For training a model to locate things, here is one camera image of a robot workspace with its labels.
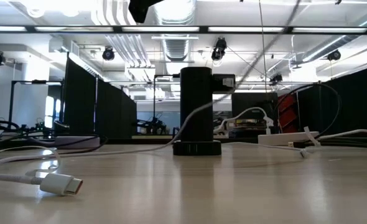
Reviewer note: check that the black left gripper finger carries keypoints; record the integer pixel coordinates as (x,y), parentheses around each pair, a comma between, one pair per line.
(141,9)

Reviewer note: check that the black USB charger adapter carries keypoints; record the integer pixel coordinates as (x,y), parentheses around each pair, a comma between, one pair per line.
(217,82)

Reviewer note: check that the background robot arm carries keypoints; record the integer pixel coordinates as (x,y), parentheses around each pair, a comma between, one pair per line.
(154,126)

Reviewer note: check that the LED light bar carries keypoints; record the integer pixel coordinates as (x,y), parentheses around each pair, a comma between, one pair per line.
(77,29)

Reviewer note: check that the black tower power strip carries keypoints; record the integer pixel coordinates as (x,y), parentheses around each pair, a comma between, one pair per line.
(196,105)

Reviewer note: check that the black curtain panel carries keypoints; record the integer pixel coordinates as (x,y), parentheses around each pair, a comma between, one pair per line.
(81,102)
(357,102)

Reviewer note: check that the black monitor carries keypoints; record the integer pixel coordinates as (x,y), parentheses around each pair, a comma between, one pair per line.
(252,101)

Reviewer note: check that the lavender round power hub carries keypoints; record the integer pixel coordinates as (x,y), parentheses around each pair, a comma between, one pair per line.
(77,142)

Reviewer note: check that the green electronics board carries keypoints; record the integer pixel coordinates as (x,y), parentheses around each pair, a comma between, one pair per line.
(40,127)

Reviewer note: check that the red storage bin shelf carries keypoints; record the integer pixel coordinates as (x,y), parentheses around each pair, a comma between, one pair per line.
(287,116)

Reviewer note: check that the white power strip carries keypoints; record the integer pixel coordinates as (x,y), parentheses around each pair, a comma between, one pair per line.
(283,138)

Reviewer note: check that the silver ventilation duct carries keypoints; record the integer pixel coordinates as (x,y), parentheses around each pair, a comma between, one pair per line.
(175,46)

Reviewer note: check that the black metal rack frame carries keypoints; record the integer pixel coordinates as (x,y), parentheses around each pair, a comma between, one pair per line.
(34,81)

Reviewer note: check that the black aluminium table frame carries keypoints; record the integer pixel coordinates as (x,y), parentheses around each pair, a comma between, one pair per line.
(152,141)

